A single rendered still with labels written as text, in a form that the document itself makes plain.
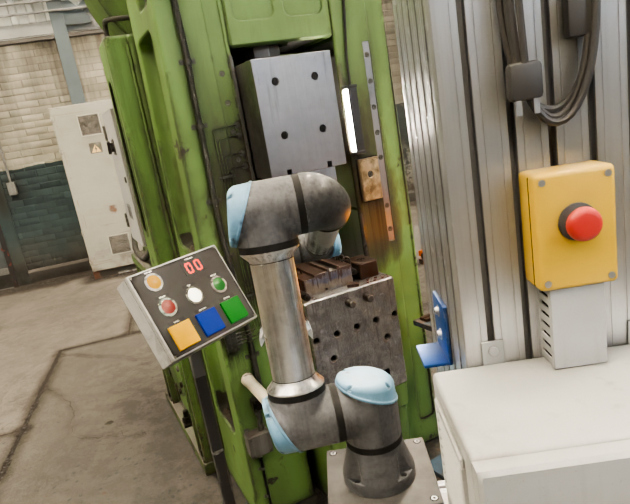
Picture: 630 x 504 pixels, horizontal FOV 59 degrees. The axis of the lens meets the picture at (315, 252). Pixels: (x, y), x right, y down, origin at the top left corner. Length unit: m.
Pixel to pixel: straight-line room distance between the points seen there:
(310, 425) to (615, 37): 0.80
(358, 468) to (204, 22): 1.51
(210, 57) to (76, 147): 5.32
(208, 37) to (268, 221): 1.16
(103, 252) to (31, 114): 1.96
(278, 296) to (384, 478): 0.42
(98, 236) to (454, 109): 6.84
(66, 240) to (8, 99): 1.86
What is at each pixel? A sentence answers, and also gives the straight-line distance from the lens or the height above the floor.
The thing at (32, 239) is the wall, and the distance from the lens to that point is 8.14.
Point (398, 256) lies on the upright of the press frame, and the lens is 2.42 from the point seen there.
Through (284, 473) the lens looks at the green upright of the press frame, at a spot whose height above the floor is 0.17.
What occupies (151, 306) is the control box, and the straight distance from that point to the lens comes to 1.68.
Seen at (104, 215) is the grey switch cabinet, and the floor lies 0.76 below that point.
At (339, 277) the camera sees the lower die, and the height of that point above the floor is 0.95.
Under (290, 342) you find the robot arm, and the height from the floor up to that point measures 1.16.
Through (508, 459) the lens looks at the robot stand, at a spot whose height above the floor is 1.23.
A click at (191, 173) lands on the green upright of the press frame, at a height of 1.43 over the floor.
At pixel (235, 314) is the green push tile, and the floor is 1.00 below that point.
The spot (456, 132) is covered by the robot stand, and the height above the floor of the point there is 1.52.
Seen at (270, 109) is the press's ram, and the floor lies 1.60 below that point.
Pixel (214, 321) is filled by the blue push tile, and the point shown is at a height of 1.01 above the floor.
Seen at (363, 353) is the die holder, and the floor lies 0.65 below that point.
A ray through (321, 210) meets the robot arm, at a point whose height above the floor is 1.39.
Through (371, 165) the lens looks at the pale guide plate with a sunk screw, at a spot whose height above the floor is 1.32.
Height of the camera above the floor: 1.57
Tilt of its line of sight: 14 degrees down
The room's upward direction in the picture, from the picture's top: 10 degrees counter-clockwise
